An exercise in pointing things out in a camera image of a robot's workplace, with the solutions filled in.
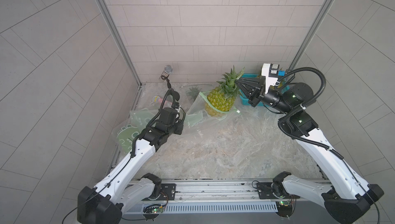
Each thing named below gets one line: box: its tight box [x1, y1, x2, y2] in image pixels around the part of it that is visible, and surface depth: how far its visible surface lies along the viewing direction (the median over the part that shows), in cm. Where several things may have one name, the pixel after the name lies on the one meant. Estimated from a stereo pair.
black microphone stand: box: [160, 75, 181, 102], surface depth 110 cm
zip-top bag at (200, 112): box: [184, 89, 242, 128], surface depth 67 cm
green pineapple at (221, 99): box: [205, 65, 245, 118], surface depth 57 cm
